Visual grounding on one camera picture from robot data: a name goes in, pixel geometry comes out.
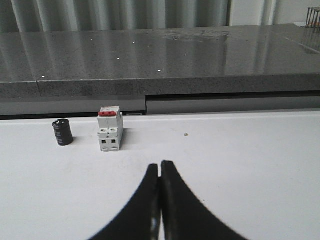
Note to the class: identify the white circuit breaker red switch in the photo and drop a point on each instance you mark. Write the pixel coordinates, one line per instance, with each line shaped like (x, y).
(110, 128)

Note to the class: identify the wire rack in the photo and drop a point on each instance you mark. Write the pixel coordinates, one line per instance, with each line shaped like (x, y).
(313, 17)

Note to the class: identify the black cylindrical capacitor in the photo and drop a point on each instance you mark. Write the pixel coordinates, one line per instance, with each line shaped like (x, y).
(62, 131)

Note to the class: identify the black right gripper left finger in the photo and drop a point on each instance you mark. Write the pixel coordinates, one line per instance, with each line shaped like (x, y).
(140, 218)

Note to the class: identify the grey stone counter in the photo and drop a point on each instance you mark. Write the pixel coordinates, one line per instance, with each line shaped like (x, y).
(78, 72)

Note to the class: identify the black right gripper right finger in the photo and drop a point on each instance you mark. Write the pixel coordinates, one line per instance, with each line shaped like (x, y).
(184, 216)

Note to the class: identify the grey corrugated curtain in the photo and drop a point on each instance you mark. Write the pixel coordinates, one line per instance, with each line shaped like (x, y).
(21, 16)

